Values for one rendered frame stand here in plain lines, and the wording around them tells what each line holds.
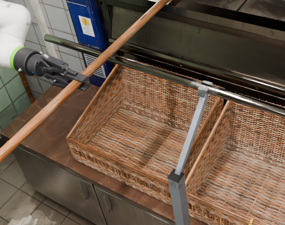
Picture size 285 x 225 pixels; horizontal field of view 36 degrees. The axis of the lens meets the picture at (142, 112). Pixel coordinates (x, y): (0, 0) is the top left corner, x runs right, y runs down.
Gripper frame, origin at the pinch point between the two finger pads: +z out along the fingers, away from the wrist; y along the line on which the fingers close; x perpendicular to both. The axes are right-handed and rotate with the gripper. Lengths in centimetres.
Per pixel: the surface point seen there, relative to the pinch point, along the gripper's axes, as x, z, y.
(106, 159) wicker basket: -6, -4, 50
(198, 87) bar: -17.2, 35.6, 2.7
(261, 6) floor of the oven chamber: -67, 36, 1
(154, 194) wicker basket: -6, 20, 60
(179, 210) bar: 5, 39, 42
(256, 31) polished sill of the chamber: -55, 39, 4
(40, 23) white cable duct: -55, -81, 33
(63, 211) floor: -4, -49, 122
